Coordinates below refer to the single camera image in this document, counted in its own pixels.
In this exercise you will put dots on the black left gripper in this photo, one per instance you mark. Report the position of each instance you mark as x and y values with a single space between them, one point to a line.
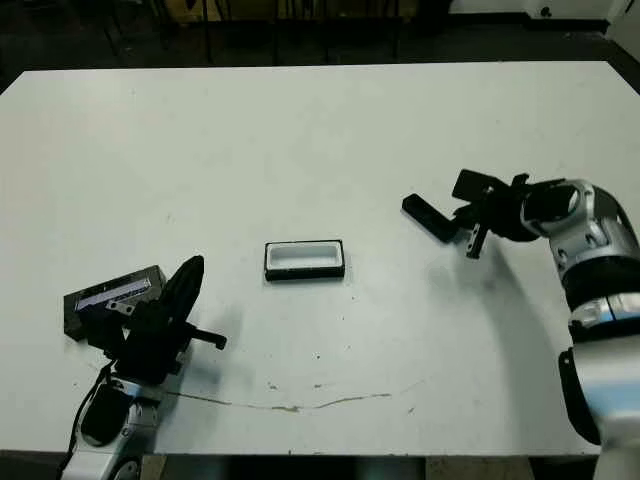
150 350

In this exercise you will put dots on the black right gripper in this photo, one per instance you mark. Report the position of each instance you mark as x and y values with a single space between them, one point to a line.
502 215

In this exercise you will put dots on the black bar-shaped camera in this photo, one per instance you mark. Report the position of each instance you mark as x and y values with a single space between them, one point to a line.
425 215

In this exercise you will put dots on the black box lid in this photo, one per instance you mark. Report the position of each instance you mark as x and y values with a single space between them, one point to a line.
100 297

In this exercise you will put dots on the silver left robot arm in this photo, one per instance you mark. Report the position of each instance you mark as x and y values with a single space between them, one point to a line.
110 430

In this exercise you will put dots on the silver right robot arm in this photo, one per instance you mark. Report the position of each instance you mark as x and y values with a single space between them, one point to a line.
600 240

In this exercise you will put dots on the black box base white inlay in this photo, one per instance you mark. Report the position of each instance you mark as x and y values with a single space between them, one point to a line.
305 272

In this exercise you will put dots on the yellow cardboard box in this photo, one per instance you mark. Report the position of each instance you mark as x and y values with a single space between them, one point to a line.
220 7

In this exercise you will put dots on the white cabinet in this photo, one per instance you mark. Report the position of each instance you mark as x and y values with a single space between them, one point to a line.
625 22

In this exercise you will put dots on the black chair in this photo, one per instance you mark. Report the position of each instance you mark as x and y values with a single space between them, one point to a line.
240 30

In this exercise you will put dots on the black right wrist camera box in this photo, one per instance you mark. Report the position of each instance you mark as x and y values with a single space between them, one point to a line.
472 184

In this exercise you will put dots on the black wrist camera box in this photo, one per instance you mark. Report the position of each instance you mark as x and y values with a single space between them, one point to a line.
472 184
107 332

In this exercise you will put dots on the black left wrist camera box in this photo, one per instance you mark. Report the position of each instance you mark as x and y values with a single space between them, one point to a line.
107 332

